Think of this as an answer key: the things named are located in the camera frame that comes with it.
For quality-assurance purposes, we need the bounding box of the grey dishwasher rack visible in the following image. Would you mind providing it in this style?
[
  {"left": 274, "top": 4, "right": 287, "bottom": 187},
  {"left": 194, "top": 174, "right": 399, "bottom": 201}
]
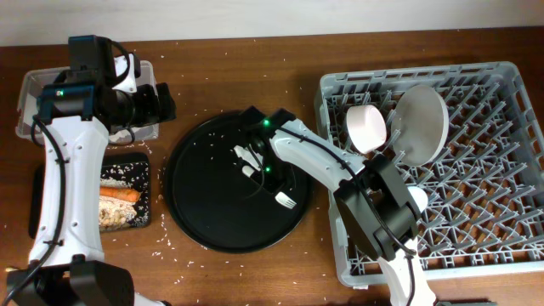
[{"left": 314, "top": 62, "right": 543, "bottom": 280}]

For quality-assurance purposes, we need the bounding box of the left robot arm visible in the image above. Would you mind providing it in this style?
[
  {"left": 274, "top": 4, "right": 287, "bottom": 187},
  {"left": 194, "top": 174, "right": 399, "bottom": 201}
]
[{"left": 5, "top": 35, "right": 176, "bottom": 305}]

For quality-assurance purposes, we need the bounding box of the black rectangular tray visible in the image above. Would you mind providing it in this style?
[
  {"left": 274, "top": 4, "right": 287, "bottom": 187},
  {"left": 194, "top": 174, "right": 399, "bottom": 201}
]
[{"left": 28, "top": 152, "right": 150, "bottom": 239}]

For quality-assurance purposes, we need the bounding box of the clear plastic bin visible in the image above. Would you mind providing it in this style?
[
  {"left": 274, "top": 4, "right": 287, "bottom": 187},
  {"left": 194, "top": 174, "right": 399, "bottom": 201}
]
[{"left": 14, "top": 60, "right": 160, "bottom": 144}]

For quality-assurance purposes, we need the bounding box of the round black serving tray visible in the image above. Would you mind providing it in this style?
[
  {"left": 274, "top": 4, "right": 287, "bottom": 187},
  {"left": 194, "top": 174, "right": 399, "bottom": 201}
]
[{"left": 163, "top": 111, "right": 314, "bottom": 253}]

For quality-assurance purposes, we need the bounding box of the pile of rice scraps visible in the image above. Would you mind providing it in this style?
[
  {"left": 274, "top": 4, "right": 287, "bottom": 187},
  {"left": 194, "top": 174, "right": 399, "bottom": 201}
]
[{"left": 99, "top": 180, "right": 136, "bottom": 225}]

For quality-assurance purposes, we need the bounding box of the grey plate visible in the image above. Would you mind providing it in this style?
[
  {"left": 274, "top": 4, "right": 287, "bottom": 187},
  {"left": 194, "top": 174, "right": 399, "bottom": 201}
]
[{"left": 391, "top": 85, "right": 449, "bottom": 167}]

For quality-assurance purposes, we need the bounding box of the light blue plastic cup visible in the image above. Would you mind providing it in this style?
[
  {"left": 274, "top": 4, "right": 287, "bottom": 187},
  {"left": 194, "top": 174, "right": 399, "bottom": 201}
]
[{"left": 408, "top": 186, "right": 428, "bottom": 213}]

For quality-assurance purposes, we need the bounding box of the white plastic fork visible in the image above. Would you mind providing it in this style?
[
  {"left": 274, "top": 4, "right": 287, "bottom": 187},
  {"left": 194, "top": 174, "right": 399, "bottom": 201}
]
[{"left": 241, "top": 164, "right": 298, "bottom": 211}]

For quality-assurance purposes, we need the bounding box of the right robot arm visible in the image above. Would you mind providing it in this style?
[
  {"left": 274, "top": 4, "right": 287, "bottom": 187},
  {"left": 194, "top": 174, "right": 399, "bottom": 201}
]
[{"left": 238, "top": 106, "right": 437, "bottom": 305}]

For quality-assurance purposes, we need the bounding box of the orange carrot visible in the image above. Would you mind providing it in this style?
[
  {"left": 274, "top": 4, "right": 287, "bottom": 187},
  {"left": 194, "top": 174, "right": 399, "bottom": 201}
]
[{"left": 99, "top": 187, "right": 141, "bottom": 202}]

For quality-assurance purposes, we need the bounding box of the white bowl with rice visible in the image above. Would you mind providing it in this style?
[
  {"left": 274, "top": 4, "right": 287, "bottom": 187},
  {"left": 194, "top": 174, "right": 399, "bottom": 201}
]
[{"left": 346, "top": 105, "right": 387, "bottom": 154}]

